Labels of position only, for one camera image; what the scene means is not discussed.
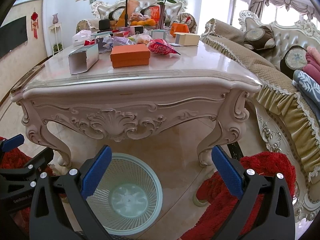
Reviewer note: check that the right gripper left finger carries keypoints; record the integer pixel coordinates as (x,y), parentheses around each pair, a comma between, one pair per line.
(48,218)

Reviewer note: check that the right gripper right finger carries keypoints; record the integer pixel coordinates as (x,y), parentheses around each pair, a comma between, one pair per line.
(275,219)

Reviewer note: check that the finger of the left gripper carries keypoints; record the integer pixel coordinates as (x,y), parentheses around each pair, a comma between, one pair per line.
(9,144)

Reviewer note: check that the silver carton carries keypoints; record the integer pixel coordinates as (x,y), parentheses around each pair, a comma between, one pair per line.
(82,59)

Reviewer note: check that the orange box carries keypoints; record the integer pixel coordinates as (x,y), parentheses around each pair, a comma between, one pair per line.
(130,56)

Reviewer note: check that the red snack bag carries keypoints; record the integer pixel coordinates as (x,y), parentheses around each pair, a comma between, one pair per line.
(161,46)

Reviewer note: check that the cream square box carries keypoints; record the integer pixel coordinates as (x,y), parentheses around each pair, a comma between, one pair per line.
(187,39)

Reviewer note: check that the pale green mesh wastebasket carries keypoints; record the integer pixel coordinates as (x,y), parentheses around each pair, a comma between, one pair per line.
(129,196)

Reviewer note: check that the white side table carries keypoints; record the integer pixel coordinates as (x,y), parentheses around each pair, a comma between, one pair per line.
(56,38)

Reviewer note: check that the white tissue pack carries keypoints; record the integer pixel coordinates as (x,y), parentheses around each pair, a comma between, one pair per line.
(80,37)

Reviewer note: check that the red chinese knot ornament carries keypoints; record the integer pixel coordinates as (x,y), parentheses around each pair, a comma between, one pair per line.
(34,24)

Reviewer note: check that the ornate cream coffee table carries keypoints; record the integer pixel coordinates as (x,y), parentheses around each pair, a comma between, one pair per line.
(138,102)

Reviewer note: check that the pink vase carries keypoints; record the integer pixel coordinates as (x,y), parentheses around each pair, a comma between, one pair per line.
(55,18)

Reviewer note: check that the folded blankets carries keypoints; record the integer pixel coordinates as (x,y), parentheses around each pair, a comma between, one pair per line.
(307,80)

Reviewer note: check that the black speaker box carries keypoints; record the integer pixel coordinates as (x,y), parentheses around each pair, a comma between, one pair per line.
(104,25)

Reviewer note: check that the long beige covered sofa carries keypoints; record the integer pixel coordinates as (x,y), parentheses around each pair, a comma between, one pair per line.
(287,124)

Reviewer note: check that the far ornate sofa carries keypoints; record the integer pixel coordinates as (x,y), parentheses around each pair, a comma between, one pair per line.
(101,10)

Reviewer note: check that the black phone stand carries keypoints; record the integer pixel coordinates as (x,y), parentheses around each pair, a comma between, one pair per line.
(126,5)

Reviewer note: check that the orange paper gift bag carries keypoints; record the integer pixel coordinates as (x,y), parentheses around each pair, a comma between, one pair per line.
(178,28)

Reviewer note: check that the window curtains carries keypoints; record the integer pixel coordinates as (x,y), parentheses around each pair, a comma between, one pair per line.
(257,6)

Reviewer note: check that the wall television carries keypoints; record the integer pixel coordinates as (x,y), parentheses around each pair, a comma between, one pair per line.
(13,34)

